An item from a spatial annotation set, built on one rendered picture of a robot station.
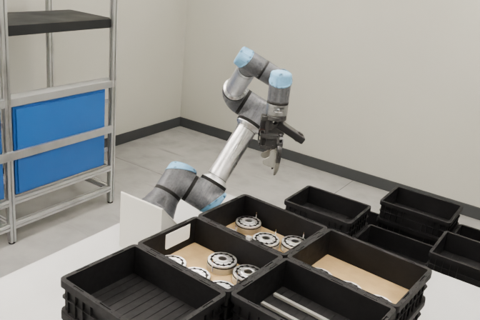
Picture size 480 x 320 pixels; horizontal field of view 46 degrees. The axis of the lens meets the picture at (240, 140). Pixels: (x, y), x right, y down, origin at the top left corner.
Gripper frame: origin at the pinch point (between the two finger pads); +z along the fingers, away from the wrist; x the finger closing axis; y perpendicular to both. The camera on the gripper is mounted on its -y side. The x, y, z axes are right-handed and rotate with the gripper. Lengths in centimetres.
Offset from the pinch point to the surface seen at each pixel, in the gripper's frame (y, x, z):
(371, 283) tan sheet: -35, 22, 32
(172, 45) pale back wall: 53, -383, 28
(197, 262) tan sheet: 25.6, 12.9, 32.0
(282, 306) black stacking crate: -1.4, 36.2, 31.9
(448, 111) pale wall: -171, -232, 35
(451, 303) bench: -70, 12, 45
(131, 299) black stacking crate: 46, 36, 32
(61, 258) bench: 77, -7, 45
